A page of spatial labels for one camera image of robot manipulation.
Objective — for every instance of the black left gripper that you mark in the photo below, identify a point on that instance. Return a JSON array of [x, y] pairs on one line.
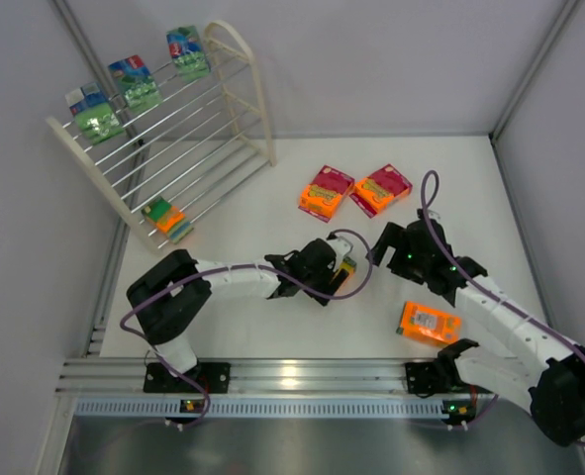
[[336, 270]]

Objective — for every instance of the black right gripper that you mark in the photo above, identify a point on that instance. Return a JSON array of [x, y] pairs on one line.
[[394, 245]]

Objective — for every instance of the orange box barcode side up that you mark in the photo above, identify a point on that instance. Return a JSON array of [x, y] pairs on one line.
[[347, 270]]

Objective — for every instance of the orange pink Scrub Mommy box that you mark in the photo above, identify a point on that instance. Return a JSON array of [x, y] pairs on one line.
[[322, 197]]

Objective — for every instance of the orange green Sponge Daddy box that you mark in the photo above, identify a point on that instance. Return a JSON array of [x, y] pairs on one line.
[[167, 219]]

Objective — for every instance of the blue green Vileda sponge pack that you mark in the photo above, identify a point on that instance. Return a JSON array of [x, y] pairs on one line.
[[92, 113]]

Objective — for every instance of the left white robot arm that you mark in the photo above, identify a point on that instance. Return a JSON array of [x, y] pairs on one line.
[[169, 296]]

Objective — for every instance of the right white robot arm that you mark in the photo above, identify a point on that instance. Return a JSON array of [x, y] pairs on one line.
[[544, 374]]

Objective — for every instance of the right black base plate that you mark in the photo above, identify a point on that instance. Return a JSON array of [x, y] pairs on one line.
[[425, 379]]

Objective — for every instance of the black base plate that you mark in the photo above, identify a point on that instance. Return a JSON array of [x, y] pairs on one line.
[[425, 379], [213, 377]]

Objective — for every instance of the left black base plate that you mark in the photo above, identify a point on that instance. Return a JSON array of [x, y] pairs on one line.
[[213, 377]]

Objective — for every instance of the cream chrome wire shelf rack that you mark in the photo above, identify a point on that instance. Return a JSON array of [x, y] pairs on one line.
[[206, 139]]

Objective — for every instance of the aluminium mounting rail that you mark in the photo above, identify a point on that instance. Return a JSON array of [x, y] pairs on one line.
[[260, 388]]

